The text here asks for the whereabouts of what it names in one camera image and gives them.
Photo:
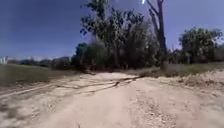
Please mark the pale sandy dirt path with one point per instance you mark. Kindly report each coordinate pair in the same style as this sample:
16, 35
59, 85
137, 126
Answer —
113, 106

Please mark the tall bare-trunk tree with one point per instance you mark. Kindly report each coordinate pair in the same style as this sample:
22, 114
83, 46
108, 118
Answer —
160, 36

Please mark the row of distant trees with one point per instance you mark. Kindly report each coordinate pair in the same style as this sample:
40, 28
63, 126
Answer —
40, 62

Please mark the dry grass verge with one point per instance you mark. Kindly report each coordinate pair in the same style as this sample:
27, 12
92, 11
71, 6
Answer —
186, 68

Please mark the clump of dense trees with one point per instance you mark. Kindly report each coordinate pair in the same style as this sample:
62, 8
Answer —
113, 43

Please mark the round green tree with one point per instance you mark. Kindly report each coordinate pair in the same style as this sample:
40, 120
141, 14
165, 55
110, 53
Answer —
198, 43

